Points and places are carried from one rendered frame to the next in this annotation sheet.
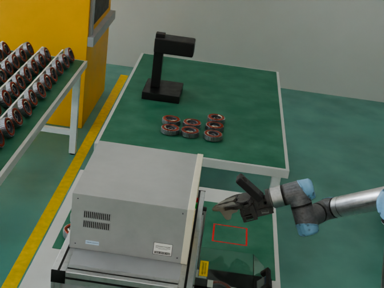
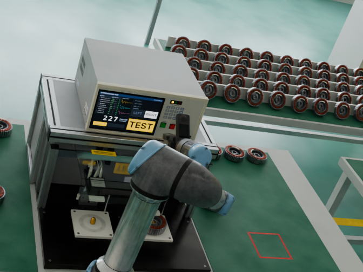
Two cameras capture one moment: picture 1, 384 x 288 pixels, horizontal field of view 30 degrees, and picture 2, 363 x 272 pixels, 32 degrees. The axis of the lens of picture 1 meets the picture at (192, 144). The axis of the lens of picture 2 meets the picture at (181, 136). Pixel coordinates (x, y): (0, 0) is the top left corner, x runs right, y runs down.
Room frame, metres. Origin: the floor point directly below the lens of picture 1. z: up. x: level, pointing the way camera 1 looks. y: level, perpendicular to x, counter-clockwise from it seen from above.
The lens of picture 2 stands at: (1.39, -2.00, 2.36)
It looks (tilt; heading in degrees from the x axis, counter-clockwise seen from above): 29 degrees down; 64
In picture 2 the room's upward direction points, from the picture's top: 19 degrees clockwise
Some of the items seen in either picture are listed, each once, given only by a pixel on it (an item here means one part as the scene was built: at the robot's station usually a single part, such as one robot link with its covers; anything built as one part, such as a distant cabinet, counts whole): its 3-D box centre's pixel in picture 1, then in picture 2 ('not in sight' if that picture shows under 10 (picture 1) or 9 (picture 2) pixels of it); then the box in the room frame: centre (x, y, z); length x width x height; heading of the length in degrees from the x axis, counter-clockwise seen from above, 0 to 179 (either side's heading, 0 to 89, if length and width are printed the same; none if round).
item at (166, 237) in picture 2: not in sight; (150, 227); (2.30, -0.17, 0.78); 0.15 x 0.15 x 0.01; 88
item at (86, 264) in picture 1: (136, 231); (127, 115); (2.19, 0.15, 1.09); 0.68 x 0.44 x 0.05; 178
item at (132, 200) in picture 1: (140, 198); (138, 89); (2.20, 0.15, 1.22); 0.44 x 0.39 x 0.20; 178
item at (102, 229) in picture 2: not in sight; (92, 224); (2.06, -0.16, 0.78); 0.15 x 0.15 x 0.01; 88
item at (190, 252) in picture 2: not in sight; (120, 226); (2.18, -0.15, 0.76); 0.64 x 0.47 x 0.02; 178
